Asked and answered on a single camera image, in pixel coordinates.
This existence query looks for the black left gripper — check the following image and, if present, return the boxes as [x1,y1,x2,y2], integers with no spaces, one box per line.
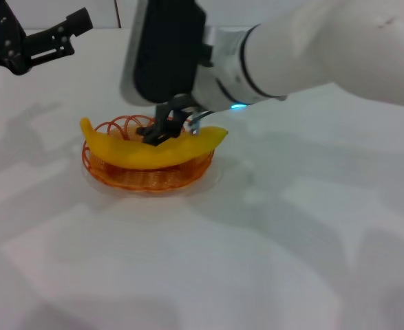
[0,0,94,76]

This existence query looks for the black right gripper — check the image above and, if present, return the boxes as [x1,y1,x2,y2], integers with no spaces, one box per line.
[136,93,198,147]

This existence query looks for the right wrist cable with plug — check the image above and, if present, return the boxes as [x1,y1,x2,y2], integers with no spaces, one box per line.
[187,110,217,136]

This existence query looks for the yellow banana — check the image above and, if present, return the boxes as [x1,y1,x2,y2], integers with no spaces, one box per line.
[79,117,230,171]

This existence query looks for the orange wire basket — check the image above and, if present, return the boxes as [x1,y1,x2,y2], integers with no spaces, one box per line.
[81,114,217,195]

